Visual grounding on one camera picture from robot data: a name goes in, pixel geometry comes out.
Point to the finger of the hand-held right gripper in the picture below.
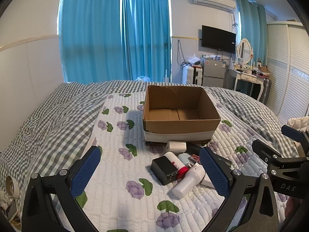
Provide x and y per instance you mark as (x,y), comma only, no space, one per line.
(293,131)
(264,149)

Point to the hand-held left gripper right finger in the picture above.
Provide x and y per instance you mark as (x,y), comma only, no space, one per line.
(214,171)

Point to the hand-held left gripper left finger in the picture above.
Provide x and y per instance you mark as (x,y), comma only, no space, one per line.
(85,171)

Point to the small red patterned packet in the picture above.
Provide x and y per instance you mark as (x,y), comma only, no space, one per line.
(194,159)

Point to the white handheld device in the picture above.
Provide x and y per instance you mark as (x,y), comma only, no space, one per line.
(189,181)

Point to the pale blue earbuds case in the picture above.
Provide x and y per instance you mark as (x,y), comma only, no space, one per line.
(184,159)

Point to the white bottle with red cap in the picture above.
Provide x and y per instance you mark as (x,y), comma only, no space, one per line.
(171,159)

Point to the white charger plug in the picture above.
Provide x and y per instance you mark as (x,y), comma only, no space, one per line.
(176,147)

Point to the black power adapter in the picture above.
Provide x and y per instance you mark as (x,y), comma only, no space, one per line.
(163,169)

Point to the cardboard box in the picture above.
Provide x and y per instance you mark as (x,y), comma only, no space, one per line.
(178,128)

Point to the person's right hand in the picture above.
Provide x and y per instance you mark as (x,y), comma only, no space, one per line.
(291,209)

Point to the white quilted cloth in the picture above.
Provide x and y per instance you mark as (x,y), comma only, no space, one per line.
(299,122)

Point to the white floral quilted mat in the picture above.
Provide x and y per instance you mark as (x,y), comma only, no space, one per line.
(115,164)

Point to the dark grey suitcase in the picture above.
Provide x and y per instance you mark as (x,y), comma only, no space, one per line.
(266,90)

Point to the white louvred wardrobe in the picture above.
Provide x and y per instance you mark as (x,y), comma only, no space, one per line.
(288,72)

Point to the brown box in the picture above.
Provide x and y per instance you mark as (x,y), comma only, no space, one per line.
(264,69)

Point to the white dressing table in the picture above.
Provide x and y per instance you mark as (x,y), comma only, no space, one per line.
(248,77)

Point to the tape roll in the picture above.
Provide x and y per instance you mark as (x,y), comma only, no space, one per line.
(12,186)

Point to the silver small fridge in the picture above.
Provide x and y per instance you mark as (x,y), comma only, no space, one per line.
(213,71)

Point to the white oval mirror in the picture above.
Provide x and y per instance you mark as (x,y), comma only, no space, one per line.
(245,50)

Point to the white suitcase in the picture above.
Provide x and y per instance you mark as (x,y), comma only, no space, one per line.
(192,76)

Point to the white plastic bag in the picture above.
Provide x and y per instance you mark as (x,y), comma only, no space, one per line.
(143,79)

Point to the teal curtain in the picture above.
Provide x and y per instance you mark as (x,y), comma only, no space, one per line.
(252,29)

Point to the wide blue curtain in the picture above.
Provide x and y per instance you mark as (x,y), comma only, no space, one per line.
(91,33)

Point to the narrow blue curtain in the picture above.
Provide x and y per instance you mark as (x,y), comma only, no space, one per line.
(147,33)

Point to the white air conditioner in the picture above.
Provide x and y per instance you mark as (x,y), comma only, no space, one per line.
(213,1)

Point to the black wall television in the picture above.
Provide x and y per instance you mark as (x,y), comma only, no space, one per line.
(218,40)

